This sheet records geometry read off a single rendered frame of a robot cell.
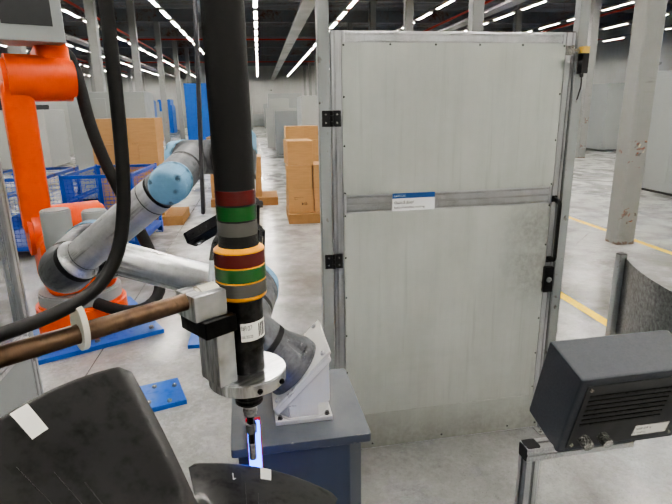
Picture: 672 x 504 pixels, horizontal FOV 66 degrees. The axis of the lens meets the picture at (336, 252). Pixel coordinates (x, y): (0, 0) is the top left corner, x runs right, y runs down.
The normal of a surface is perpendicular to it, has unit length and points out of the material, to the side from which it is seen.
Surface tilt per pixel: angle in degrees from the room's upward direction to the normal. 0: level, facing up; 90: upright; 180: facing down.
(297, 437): 0
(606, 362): 15
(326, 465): 90
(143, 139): 90
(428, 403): 90
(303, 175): 90
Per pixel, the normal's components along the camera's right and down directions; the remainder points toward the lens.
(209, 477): 0.19, -0.95
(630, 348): 0.04, -0.86
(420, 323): 0.19, 0.26
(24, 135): 0.59, 0.31
